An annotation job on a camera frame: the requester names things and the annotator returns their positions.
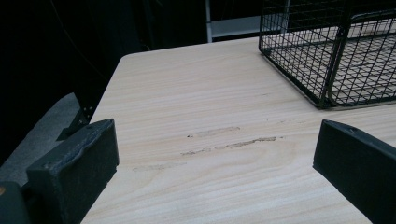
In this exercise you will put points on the black table leg bracket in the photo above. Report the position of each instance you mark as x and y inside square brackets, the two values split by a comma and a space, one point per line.
[76, 122]

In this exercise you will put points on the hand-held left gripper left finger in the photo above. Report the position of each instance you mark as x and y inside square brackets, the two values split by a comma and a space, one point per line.
[74, 168]

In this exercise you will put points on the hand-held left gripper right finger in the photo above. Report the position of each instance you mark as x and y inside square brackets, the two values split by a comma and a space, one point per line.
[358, 165]

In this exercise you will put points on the grey metal stand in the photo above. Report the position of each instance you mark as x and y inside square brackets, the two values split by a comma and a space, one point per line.
[230, 26]

